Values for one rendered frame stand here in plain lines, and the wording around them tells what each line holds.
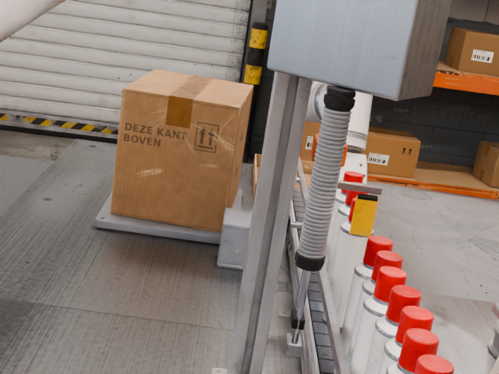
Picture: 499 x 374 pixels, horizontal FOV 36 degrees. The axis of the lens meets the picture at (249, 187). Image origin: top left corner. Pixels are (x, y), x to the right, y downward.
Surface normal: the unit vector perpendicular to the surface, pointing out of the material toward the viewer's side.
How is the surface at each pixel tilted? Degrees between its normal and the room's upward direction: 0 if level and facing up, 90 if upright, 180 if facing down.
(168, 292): 0
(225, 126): 90
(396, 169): 91
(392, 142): 89
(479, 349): 0
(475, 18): 90
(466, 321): 0
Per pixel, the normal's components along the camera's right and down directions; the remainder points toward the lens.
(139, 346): 0.15, -0.95
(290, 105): 0.00, 0.29
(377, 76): -0.57, 0.15
